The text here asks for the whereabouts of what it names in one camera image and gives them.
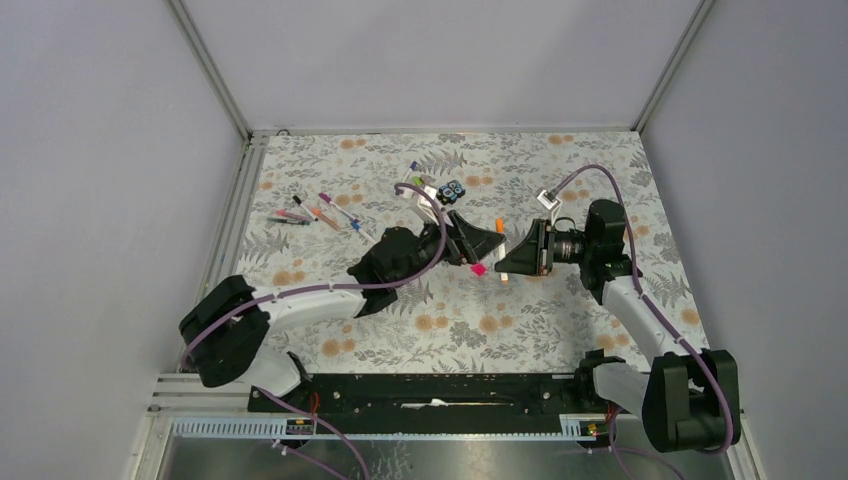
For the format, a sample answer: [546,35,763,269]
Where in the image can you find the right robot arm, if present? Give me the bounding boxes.
[495,200,741,452]

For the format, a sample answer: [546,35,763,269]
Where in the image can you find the purple cable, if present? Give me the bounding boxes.
[180,182,448,480]
[555,164,741,480]

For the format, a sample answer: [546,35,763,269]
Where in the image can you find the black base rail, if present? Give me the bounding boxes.
[283,373,614,436]

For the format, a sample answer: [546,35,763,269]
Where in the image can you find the black cap pen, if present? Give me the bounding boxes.
[292,195,319,221]

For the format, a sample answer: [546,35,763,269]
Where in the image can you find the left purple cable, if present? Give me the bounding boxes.
[180,182,448,480]

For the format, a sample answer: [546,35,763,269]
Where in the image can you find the pink highlighter cap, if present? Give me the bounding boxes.
[470,263,487,276]

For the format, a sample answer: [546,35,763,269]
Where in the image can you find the orange tip white pen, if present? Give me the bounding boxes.
[495,218,509,285]

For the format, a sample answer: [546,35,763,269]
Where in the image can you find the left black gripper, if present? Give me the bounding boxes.
[392,209,504,287]

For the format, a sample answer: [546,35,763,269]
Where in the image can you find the orange pen left group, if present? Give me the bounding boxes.
[312,208,341,231]

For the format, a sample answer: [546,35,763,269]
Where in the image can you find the floral table mat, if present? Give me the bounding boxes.
[234,132,708,373]

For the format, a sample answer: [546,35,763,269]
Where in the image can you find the dark green pen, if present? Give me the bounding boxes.
[267,217,311,226]

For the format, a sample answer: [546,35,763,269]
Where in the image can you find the pink pen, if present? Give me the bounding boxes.
[275,210,312,223]

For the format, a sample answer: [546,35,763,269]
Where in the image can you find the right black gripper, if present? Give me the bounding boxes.
[495,219,596,277]

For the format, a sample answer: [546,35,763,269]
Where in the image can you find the blue whiteboard marker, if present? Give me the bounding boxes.
[350,220,377,245]

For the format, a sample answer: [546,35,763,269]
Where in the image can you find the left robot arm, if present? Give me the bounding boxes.
[178,211,505,411]

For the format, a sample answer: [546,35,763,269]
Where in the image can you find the magenta cap pen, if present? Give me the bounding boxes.
[319,192,358,222]

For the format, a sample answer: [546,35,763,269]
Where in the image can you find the purple cap white pen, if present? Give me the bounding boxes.
[395,161,418,199]

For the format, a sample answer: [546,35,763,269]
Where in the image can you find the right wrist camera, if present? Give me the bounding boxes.
[536,189,561,212]

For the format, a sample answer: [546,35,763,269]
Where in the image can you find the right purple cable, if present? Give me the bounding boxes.
[555,164,741,480]

